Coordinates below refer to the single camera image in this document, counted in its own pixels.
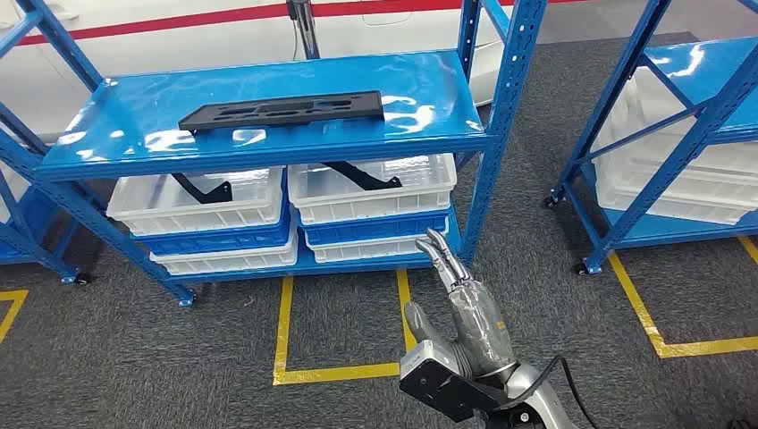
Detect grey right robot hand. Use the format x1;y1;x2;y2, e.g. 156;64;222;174
404;228;518;382

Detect black plastic panel part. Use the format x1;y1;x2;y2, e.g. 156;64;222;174
178;90;386;134

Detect blue metal shelf rack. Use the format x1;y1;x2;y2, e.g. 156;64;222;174
0;100;90;287
0;0;549;309
544;0;758;276

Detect white car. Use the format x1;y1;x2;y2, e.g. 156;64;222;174
0;0;522;143

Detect red barrier belt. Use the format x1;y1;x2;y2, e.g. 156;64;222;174
17;0;587;47

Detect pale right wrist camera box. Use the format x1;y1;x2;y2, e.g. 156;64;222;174
399;340;510;423

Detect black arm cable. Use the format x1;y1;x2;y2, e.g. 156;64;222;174
508;354;601;429

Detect black angled bracket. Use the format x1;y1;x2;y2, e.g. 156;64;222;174
172;172;233;206
322;161;404;192

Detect chrome stanchion post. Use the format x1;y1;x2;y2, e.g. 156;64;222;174
286;0;321;61

